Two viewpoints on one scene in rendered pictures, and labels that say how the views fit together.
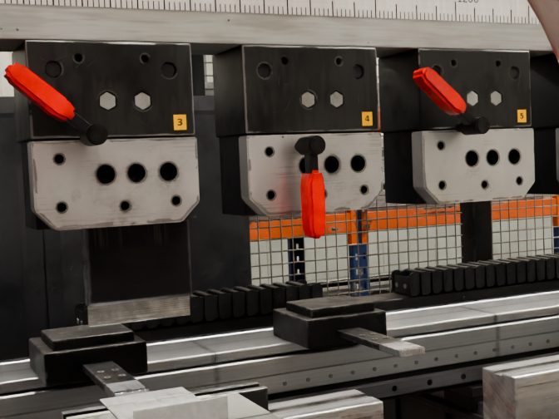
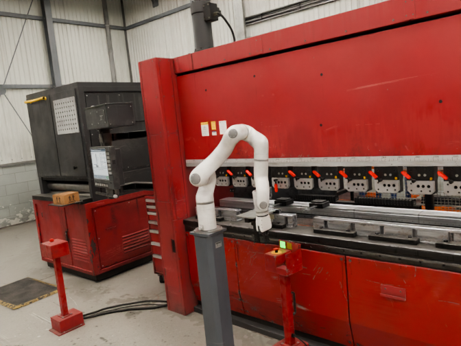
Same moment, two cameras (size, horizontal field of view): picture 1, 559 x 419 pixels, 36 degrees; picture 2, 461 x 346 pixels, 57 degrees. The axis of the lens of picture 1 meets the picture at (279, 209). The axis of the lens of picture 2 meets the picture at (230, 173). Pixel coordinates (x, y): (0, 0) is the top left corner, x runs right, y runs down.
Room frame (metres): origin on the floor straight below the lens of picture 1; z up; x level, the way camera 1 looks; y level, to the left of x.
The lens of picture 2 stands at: (-0.66, -2.76, 1.70)
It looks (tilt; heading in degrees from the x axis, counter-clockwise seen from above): 7 degrees down; 67
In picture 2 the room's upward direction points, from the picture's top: 6 degrees counter-clockwise
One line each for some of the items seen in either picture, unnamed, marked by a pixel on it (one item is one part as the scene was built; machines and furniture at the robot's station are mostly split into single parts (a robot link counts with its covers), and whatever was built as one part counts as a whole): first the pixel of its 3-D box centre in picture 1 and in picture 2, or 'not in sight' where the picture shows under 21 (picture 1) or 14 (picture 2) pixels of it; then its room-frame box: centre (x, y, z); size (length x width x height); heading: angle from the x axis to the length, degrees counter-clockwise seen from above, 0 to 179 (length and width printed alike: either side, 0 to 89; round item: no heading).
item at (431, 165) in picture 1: (456, 127); (305, 176); (0.98, -0.20, 1.26); 0.15 x 0.09 x 0.17; 115
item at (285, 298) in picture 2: not in sight; (287, 307); (0.68, -0.30, 0.39); 0.05 x 0.05 x 0.54; 18
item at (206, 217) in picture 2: not in sight; (206, 216); (0.22, -0.14, 1.09); 0.19 x 0.19 x 0.18
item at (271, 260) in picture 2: not in sight; (282, 257); (0.68, -0.30, 0.75); 0.20 x 0.16 x 0.18; 108
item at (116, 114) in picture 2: not in sight; (113, 153); (-0.17, 1.07, 1.53); 0.51 x 0.25 x 0.85; 105
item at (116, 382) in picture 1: (101, 362); (278, 202); (0.97, 0.21, 1.01); 0.26 x 0.12 x 0.05; 25
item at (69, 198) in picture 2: not in sight; (64, 198); (-0.60, 2.22, 1.04); 0.30 x 0.26 x 0.12; 116
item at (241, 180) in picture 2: not in sight; (242, 176); (0.72, 0.34, 1.26); 0.15 x 0.09 x 0.17; 115
